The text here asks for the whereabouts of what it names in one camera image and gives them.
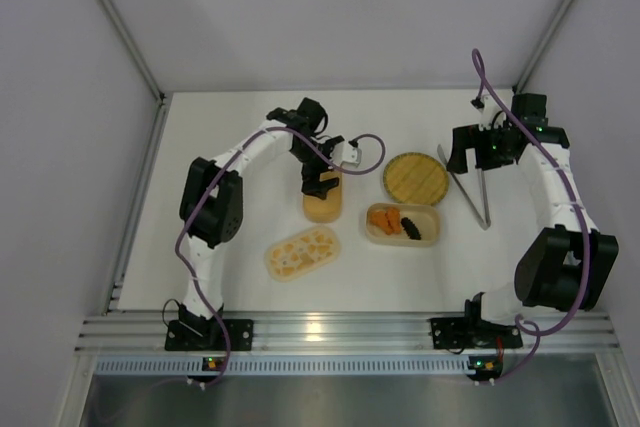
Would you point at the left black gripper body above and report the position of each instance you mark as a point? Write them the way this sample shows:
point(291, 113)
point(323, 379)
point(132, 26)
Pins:
point(314, 175)

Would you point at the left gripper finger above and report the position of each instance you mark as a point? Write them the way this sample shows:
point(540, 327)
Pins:
point(324, 184)
point(311, 183)

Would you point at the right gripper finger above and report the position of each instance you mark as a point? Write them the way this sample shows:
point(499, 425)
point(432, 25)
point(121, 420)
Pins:
point(463, 139)
point(491, 157)

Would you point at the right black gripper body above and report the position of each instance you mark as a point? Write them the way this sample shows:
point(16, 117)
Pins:
point(466, 148)

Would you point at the orange lunch box lid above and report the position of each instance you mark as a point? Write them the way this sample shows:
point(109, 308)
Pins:
point(334, 200)

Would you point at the orange lunch box container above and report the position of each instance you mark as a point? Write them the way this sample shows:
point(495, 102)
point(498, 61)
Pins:
point(323, 216)

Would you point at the orange fried chicken piece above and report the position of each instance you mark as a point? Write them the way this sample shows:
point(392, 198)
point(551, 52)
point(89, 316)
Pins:
point(378, 218)

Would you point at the patterned beige lunch box lid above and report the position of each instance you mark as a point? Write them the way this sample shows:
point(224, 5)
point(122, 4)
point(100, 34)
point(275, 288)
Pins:
point(302, 253)

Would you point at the beige lunch box container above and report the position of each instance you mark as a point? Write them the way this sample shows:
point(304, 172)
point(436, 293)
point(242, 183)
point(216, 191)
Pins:
point(426, 218)

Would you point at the black sea cucumber food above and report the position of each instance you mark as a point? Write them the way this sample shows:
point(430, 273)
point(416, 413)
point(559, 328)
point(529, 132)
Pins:
point(410, 228)

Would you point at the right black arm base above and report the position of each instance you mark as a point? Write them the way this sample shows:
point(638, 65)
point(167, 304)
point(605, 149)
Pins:
point(462, 333)

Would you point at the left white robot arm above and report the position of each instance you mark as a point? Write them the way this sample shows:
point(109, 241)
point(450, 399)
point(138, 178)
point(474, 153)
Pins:
point(212, 203)

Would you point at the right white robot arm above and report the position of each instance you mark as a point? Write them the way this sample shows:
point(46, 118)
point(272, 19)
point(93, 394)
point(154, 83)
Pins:
point(567, 265)

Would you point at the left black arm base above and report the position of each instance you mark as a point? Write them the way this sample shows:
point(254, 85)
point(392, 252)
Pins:
point(208, 336)

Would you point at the round woven bamboo tray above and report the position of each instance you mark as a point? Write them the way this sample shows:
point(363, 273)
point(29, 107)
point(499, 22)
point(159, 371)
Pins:
point(415, 178)

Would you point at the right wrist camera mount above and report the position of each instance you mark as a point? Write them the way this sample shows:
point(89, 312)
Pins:
point(489, 110)

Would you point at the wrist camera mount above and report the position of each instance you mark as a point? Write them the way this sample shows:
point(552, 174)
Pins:
point(489, 110)
point(347, 155)

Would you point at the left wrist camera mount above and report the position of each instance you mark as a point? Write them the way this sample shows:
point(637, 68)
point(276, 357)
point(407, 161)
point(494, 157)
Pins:
point(347, 155)

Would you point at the left aluminium frame post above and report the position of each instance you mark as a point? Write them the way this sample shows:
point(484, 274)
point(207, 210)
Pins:
point(126, 39)

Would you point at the aluminium frame post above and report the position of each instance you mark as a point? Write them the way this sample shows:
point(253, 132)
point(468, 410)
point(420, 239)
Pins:
point(559, 15)
point(126, 39)

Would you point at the right aluminium frame post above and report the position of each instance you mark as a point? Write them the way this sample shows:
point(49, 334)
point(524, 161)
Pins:
point(559, 15)

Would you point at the aluminium front rail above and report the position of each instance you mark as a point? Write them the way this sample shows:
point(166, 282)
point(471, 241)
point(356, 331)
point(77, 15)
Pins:
point(316, 333)

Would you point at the slotted grey cable duct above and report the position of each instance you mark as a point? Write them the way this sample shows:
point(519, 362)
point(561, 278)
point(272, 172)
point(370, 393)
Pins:
point(207, 366)

